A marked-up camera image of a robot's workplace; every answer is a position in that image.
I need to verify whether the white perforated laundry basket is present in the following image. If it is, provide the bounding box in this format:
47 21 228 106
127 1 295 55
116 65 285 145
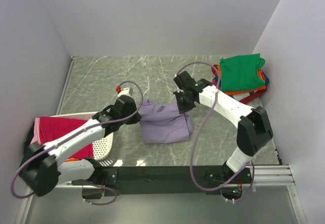
50 112 113 162

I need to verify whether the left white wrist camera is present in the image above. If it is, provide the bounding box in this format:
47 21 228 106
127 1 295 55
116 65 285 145
116 86 133 98

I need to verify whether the pink t shirt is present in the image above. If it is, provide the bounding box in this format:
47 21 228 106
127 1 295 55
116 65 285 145
30 117 41 144

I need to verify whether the black garment in basket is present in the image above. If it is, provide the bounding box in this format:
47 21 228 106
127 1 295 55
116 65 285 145
23 123 35 153

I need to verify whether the red folded t shirt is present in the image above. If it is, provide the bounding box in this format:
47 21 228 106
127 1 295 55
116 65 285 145
211 65 267 104

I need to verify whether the black base beam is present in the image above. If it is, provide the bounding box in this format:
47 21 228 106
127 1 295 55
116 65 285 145
72 165 252 200

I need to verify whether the magenta t shirt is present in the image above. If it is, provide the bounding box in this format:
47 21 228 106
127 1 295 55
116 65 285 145
39 117 86 145

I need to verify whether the orange folded t shirt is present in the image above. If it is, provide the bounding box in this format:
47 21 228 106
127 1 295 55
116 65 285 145
213 64 268 97

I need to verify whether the lavender t shirt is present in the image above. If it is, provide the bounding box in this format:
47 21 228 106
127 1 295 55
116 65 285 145
139 100 193 144

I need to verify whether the blue folded t shirt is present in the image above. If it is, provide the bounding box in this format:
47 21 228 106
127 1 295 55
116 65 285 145
262 72 270 86

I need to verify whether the aluminium rail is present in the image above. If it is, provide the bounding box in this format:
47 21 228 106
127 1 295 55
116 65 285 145
57 160 294 185

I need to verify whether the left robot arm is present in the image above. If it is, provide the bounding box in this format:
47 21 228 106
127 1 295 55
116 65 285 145
18 93 140 197

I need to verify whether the green folded t shirt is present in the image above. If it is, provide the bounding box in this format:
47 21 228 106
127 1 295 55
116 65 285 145
219 53 266 92

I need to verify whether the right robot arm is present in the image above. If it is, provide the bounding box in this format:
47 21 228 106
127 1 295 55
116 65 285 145
174 71 273 183

